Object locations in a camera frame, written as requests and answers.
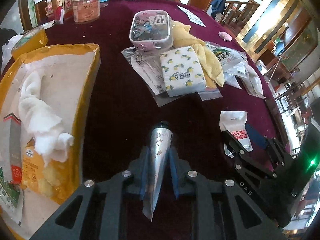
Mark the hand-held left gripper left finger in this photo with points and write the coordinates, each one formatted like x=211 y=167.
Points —
x=145 y=172

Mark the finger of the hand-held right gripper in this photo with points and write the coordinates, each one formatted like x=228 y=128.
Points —
x=240 y=155
x=256 y=135

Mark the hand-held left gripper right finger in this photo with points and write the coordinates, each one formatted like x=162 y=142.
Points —
x=173 y=172

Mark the silver spout pouch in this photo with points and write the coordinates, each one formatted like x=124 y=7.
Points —
x=157 y=160

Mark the white sachet with red label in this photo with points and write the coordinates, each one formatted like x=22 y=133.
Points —
x=232 y=120

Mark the yellow towel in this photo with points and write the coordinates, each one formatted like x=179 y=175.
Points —
x=212 y=67

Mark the green-print plastic packet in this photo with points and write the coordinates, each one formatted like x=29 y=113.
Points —
x=226 y=55

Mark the yellow cardboard box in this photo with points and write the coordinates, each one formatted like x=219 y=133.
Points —
x=65 y=80

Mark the clear zippered cartoon pouch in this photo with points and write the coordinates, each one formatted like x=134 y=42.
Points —
x=150 y=27

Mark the clear packet with white contents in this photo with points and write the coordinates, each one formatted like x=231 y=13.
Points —
x=252 y=82

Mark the wooden chairs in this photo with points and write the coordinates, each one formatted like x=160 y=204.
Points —
x=295 y=97

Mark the clear flat plastic bag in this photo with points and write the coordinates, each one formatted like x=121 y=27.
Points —
x=211 y=95

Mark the lemon-print tissue pack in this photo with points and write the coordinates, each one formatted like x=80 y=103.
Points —
x=182 y=72

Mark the grey printed plastic packet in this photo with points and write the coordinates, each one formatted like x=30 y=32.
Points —
x=147 y=72

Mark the pink scrunchie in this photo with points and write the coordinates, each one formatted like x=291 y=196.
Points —
x=225 y=36

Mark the orange snack packet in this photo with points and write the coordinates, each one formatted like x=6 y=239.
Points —
x=32 y=170

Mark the white towel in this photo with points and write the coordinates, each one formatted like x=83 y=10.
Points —
x=37 y=110

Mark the wooden stair railing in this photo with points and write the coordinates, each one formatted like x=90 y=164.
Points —
x=240 y=10

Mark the white paper card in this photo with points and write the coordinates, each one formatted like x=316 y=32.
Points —
x=197 y=20
x=186 y=9

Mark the grey red packet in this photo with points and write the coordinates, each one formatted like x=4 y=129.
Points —
x=13 y=142

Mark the green white packet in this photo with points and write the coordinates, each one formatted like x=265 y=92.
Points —
x=10 y=197

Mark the clear plastic jar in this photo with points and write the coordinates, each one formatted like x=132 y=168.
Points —
x=86 y=12

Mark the yellow tape roll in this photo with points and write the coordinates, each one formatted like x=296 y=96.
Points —
x=37 y=38

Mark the white plastic bag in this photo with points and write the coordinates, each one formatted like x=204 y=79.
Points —
x=7 y=51

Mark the red white carton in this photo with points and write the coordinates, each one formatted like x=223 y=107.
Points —
x=68 y=3
x=53 y=10

